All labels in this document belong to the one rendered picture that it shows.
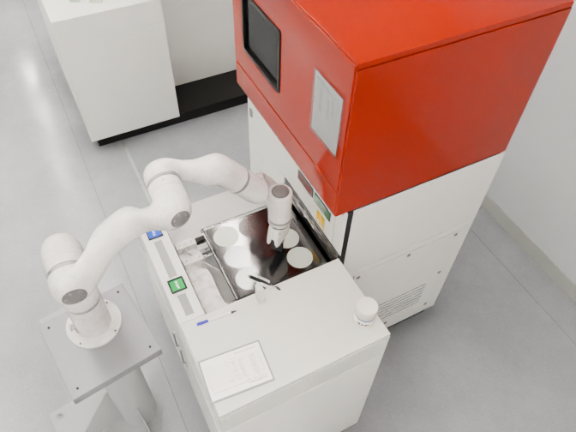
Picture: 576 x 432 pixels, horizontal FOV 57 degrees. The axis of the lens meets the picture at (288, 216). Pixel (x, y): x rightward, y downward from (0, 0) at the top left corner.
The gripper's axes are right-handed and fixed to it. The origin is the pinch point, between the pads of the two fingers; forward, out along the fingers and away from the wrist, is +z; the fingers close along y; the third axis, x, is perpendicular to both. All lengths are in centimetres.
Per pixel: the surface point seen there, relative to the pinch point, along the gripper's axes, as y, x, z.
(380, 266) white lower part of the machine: -21.5, 36.1, 14.9
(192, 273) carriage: 25.0, -23.4, 4.0
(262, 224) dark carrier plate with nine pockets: -7.7, -11.7, 2.1
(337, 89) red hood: -4, 15, -77
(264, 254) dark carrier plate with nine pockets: 4.8, -3.7, 2.1
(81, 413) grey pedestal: 74, -65, 91
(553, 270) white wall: -119, 116, 86
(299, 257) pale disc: -0.5, 8.9, 2.0
